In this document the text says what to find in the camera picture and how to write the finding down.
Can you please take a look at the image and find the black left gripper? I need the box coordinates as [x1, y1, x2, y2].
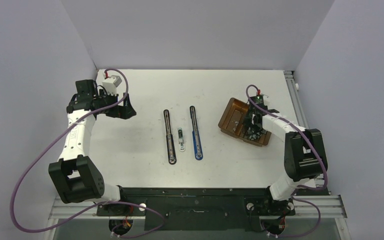
[97, 89, 136, 120]

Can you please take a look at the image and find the brown wooden tray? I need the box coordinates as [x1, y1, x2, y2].
[218, 97, 271, 147]

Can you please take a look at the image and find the black stapler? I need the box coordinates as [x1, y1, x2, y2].
[163, 109, 177, 165]

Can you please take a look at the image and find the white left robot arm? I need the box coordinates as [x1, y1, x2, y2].
[48, 75, 136, 215]

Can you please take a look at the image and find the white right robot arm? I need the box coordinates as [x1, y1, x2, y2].
[249, 99, 328, 214]

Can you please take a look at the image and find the pile of staple strips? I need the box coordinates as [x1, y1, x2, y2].
[244, 127, 267, 142]

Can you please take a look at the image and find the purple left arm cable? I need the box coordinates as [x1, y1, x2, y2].
[9, 68, 166, 240]

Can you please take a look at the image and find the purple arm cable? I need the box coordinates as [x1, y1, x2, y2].
[245, 84, 329, 239]
[9, 68, 166, 240]

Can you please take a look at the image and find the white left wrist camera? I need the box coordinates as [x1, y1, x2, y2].
[101, 75, 122, 95]

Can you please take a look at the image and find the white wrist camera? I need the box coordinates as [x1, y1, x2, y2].
[101, 75, 122, 95]
[262, 94, 269, 101]

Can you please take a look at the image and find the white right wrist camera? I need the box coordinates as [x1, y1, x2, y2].
[262, 94, 269, 101]

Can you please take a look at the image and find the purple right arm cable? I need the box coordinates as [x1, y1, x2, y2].
[245, 84, 329, 239]

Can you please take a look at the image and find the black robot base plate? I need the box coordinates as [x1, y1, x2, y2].
[96, 187, 304, 232]

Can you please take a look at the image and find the aluminium side rail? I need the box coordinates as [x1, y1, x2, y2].
[283, 70, 347, 219]

